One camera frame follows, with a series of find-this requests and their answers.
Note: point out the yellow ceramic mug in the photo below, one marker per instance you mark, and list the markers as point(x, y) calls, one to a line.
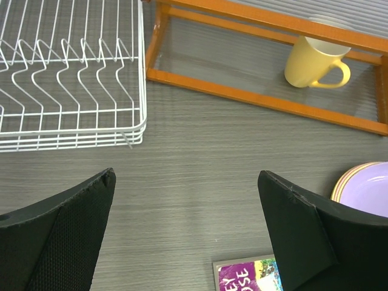
point(312, 59)

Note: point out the purple children's book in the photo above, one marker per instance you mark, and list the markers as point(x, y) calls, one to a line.
point(252, 274)

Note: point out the yellow plate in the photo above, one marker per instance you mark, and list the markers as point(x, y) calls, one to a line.
point(333, 189)

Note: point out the white wire dish rack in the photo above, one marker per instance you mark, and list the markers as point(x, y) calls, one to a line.
point(72, 75)

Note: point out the orange wooden shelf rack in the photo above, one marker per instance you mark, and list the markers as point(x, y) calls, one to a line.
point(275, 27)

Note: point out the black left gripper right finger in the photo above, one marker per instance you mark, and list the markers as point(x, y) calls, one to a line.
point(320, 244)

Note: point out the purple plate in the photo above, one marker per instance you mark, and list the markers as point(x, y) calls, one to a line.
point(364, 187)

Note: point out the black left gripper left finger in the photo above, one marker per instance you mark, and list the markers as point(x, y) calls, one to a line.
point(54, 243)

